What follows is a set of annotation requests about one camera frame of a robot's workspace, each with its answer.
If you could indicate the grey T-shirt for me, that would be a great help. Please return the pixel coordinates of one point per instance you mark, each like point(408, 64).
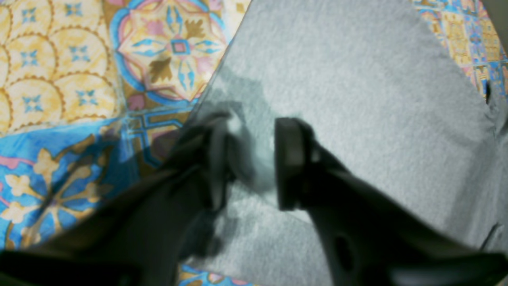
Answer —
point(394, 90)

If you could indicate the patterned tile tablecloth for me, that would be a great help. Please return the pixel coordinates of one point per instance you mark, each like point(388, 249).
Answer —
point(94, 93)

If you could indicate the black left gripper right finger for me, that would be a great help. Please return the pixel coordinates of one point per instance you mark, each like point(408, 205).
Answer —
point(367, 238)

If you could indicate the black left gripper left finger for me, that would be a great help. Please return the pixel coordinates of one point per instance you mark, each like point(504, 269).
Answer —
point(136, 238)

